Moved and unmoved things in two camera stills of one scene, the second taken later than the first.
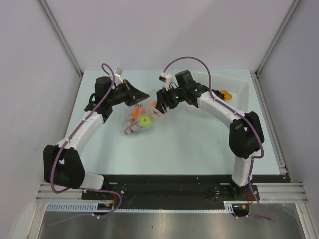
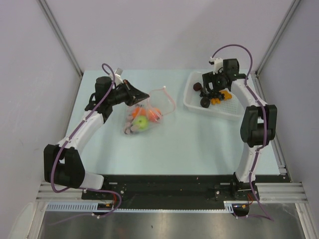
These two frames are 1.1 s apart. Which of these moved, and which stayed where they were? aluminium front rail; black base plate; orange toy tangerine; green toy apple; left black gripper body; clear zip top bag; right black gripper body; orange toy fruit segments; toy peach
Moved: right black gripper body; green toy apple; toy peach
Stayed: aluminium front rail; clear zip top bag; left black gripper body; orange toy tangerine; black base plate; orange toy fruit segments
